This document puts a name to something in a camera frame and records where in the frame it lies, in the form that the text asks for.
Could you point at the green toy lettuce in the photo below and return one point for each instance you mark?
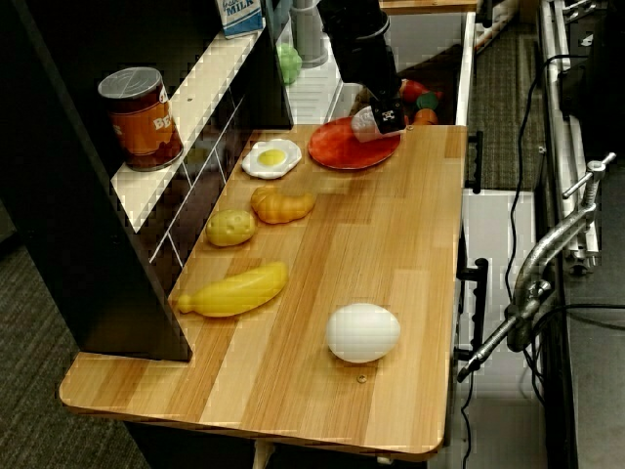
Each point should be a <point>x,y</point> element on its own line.
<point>289,62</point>

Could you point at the cream shelf board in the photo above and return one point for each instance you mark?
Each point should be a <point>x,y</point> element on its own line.
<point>195,98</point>

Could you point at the orange toy carrot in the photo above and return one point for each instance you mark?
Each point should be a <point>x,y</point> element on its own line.
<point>426,116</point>

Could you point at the white toy egg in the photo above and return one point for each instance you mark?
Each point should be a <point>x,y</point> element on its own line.
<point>362,332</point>

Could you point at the red plate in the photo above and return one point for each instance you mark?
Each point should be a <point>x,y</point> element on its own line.
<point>342,149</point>

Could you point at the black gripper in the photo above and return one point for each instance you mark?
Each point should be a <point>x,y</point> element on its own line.
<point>368,68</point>

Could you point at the wide black side panel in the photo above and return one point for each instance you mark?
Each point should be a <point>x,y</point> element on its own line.
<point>73,195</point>

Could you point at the grey toy faucet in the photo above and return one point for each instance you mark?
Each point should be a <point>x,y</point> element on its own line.
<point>307,34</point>

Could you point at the yellow toy potato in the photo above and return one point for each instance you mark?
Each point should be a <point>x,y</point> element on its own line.
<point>229,228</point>

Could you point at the orange toy croissant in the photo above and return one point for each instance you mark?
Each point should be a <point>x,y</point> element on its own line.
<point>280,205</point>

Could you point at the toy fried egg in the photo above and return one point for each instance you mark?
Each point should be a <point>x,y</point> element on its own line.
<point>271,157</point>

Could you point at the metal screw clamp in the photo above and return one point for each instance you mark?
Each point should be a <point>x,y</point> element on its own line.
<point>537,264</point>

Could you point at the blue and white milk carton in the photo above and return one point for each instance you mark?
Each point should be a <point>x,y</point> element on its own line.
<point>239,17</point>

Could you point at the narrow black upright post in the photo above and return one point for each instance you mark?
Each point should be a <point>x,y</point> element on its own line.
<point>276,73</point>

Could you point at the orange bean can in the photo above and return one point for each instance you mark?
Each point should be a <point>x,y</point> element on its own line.
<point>141,122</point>

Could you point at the aluminium rail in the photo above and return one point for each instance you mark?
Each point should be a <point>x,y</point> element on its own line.
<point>561,122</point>

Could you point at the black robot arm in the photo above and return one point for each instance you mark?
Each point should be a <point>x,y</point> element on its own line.
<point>351,24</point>

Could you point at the yellow toy banana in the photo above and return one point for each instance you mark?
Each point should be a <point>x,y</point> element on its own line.
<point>234,292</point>

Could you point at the red toy tomato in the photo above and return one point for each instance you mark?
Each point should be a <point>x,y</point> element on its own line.
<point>412,89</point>

